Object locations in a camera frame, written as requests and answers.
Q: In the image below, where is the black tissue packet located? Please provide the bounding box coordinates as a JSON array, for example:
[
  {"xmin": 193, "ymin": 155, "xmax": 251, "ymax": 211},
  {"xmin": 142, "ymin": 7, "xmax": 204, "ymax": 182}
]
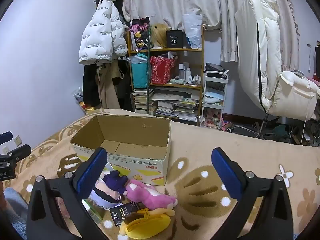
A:
[{"xmin": 109, "ymin": 201, "xmax": 140, "ymax": 227}]

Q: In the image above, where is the cardboard box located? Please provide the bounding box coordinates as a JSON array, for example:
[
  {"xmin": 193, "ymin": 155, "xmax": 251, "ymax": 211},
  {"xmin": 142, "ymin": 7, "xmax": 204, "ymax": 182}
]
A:
[{"xmin": 70, "ymin": 114, "xmax": 172, "ymax": 187}]

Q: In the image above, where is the blond wig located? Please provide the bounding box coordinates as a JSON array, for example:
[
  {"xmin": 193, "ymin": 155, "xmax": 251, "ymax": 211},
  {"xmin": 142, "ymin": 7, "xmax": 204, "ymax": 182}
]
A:
[{"xmin": 151, "ymin": 23, "xmax": 172, "ymax": 49}]

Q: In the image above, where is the black pink printed bag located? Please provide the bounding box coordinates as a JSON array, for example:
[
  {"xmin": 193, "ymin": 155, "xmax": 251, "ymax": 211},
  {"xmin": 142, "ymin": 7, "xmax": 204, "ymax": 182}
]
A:
[{"xmin": 130, "ymin": 17, "xmax": 152, "ymax": 52}]

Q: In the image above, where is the purple-haired plush doll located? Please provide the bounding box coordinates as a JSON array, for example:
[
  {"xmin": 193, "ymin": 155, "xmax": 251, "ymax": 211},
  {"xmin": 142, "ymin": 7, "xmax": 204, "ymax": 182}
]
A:
[{"xmin": 89, "ymin": 163, "xmax": 129, "ymax": 210}]

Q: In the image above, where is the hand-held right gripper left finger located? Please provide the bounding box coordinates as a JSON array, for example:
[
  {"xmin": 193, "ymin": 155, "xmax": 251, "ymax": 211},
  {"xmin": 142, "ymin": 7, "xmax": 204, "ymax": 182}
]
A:
[{"xmin": 26, "ymin": 147, "xmax": 108, "ymax": 240}]

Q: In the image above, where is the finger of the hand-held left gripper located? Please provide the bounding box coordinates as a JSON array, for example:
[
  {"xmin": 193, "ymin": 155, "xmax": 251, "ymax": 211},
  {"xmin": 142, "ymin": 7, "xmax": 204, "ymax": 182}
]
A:
[
  {"xmin": 7, "ymin": 144, "xmax": 32, "ymax": 166},
  {"xmin": 0, "ymin": 131, "xmax": 13, "ymax": 145}
]

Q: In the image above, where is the red yellow packet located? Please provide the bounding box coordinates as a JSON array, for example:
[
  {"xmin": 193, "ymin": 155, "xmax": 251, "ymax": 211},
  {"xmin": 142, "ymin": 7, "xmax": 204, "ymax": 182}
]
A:
[{"xmin": 80, "ymin": 102, "xmax": 96, "ymax": 113}]

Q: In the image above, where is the red patterned bag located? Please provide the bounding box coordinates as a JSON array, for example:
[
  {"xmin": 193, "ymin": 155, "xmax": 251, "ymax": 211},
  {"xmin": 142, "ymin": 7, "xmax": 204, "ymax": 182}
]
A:
[{"xmin": 150, "ymin": 56, "xmax": 177, "ymax": 85}]

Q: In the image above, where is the black coat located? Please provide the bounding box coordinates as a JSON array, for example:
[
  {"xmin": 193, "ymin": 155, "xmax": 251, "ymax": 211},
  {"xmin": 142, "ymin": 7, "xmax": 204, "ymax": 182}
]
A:
[
  {"xmin": 82, "ymin": 64, "xmax": 102, "ymax": 108},
  {"xmin": 116, "ymin": 60, "xmax": 133, "ymax": 111}
]

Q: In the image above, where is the pink toy in cart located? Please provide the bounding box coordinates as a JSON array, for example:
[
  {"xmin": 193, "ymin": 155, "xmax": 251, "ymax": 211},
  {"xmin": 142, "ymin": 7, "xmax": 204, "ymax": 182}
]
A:
[{"xmin": 204, "ymin": 107, "xmax": 223, "ymax": 128}]

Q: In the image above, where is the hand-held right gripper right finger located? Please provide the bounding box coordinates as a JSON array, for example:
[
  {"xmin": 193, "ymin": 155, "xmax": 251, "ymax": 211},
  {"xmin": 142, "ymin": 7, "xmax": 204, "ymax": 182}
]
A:
[{"xmin": 211, "ymin": 147, "xmax": 294, "ymax": 240}]

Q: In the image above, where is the blue denim cloth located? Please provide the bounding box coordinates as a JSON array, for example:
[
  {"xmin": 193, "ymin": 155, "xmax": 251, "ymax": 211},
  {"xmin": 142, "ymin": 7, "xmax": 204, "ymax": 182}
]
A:
[{"xmin": 4, "ymin": 187, "xmax": 28, "ymax": 233}]

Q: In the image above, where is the teal bag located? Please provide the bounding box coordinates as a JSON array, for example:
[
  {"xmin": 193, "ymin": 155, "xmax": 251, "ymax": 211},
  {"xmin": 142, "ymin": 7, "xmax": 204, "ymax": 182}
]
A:
[{"xmin": 130, "ymin": 55, "xmax": 150, "ymax": 89}]

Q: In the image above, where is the clear plastic bag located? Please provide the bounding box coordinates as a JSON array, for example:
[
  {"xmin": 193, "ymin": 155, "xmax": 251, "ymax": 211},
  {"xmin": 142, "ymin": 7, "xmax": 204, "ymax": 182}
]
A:
[{"xmin": 182, "ymin": 14, "xmax": 203, "ymax": 49}]

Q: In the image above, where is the plastic bag of small things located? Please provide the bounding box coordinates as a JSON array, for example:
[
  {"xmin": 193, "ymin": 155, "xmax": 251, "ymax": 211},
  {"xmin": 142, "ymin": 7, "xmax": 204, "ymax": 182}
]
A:
[{"xmin": 72, "ymin": 87, "xmax": 87, "ymax": 110}]

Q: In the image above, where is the stack of books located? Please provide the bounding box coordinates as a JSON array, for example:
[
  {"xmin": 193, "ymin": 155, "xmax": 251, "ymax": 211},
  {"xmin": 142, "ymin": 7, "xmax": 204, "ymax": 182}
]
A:
[{"xmin": 132, "ymin": 89, "xmax": 154, "ymax": 114}]

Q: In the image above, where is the white trolley cart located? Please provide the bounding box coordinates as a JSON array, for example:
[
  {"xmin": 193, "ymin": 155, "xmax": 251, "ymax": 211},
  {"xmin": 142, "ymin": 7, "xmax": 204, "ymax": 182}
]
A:
[{"xmin": 200, "ymin": 70, "xmax": 229, "ymax": 130}]

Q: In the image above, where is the light blue cloth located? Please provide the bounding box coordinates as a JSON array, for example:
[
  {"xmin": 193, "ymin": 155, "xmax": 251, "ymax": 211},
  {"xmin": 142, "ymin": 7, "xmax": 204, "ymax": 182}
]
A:
[{"xmin": 204, "ymin": 90, "xmax": 225, "ymax": 104}]

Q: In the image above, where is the black pouch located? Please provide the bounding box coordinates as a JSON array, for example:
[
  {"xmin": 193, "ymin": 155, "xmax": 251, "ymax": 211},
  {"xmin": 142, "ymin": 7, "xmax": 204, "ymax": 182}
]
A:
[{"xmin": 205, "ymin": 62, "xmax": 225, "ymax": 73}]

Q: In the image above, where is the wooden shelf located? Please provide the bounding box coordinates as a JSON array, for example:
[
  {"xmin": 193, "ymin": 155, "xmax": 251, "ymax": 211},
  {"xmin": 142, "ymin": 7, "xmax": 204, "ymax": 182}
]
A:
[{"xmin": 127, "ymin": 25, "xmax": 204, "ymax": 127}]

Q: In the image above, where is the pale floral curtain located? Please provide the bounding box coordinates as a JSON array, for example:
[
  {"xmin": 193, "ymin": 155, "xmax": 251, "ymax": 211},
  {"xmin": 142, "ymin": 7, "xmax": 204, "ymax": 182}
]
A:
[{"xmin": 124, "ymin": 0, "xmax": 300, "ymax": 72}]

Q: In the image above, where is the green pole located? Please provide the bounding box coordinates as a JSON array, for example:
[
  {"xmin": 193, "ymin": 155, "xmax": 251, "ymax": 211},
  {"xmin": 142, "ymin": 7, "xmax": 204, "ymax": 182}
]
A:
[{"xmin": 147, "ymin": 27, "xmax": 152, "ymax": 115}]

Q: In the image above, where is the pink plush toy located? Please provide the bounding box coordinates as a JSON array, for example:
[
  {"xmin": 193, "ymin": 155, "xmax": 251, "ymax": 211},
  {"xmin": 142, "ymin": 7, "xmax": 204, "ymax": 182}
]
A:
[{"xmin": 124, "ymin": 179, "xmax": 178, "ymax": 210}]

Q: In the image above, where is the row of white cosmetic bottles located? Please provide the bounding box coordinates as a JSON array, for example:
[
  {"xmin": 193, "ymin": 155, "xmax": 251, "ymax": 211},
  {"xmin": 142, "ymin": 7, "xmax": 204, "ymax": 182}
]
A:
[{"xmin": 179, "ymin": 64, "xmax": 202, "ymax": 83}]

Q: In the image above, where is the green tissue packet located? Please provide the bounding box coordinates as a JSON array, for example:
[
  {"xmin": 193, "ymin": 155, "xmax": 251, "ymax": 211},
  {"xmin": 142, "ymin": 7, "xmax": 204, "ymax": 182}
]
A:
[{"xmin": 81, "ymin": 199, "xmax": 105, "ymax": 224}]

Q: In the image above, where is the yellow plush toy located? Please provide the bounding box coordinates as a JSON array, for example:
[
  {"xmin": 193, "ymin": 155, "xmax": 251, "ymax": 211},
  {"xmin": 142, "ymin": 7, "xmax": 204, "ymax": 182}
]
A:
[{"xmin": 119, "ymin": 207, "xmax": 175, "ymax": 239}]

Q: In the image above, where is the pile of books and papers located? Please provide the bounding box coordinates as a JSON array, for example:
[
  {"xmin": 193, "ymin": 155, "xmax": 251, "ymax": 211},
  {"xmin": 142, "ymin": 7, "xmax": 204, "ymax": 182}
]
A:
[{"xmin": 152, "ymin": 92, "xmax": 200, "ymax": 123}]

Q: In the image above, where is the black box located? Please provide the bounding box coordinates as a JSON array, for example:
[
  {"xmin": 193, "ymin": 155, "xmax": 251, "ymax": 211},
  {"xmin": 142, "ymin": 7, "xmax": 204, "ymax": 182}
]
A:
[{"xmin": 166, "ymin": 30, "xmax": 184, "ymax": 48}]

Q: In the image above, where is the white puffer jacket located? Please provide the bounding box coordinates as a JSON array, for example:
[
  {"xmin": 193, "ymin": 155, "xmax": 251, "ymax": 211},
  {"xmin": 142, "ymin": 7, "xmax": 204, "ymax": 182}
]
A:
[{"xmin": 78, "ymin": 0, "xmax": 128, "ymax": 65}]

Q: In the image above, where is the beige coat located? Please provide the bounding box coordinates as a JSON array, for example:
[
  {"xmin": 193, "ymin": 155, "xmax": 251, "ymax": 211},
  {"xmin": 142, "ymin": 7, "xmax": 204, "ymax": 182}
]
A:
[{"xmin": 96, "ymin": 60, "xmax": 125, "ymax": 109}]

